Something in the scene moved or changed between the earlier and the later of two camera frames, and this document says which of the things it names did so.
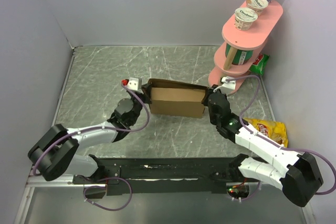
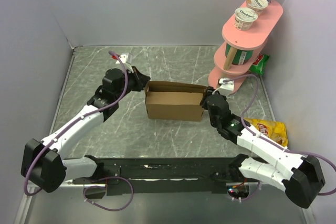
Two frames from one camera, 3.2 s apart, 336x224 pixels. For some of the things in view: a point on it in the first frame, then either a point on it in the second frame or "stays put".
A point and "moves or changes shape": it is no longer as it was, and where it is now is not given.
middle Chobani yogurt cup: (257, 3) stays put
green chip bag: (258, 66) stays put
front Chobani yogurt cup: (244, 18) stays put
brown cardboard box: (176, 98) moves or changes shape
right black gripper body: (212, 89) stays put
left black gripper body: (145, 97) -> (133, 83)
